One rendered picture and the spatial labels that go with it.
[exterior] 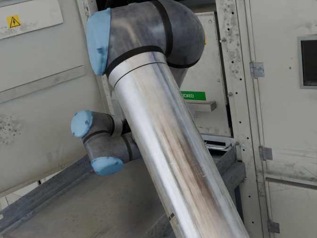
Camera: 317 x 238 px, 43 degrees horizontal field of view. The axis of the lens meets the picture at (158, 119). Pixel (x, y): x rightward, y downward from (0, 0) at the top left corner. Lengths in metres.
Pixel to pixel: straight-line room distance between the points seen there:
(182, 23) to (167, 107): 0.19
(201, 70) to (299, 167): 0.48
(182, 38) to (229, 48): 0.59
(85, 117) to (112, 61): 0.57
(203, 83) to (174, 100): 0.83
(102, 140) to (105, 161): 0.07
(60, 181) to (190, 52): 0.93
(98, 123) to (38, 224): 0.41
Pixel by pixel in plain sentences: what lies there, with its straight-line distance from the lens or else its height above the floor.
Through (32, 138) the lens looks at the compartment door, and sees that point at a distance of 1.74.
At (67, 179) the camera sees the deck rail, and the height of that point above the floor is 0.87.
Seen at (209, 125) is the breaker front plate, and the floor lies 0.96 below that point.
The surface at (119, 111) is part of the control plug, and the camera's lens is 1.67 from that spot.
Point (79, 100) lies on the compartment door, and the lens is 1.78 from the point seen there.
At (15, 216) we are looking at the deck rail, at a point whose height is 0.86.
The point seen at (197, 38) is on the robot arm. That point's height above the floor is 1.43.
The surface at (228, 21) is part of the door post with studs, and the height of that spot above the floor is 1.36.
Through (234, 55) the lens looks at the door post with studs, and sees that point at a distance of 1.36.
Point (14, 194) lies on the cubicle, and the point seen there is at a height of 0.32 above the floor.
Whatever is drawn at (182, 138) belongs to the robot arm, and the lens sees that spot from 0.66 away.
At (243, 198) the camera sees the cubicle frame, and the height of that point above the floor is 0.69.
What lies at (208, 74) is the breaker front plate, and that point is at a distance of 1.49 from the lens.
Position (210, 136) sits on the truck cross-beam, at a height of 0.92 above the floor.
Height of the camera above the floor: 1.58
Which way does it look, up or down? 21 degrees down
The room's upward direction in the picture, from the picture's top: 12 degrees counter-clockwise
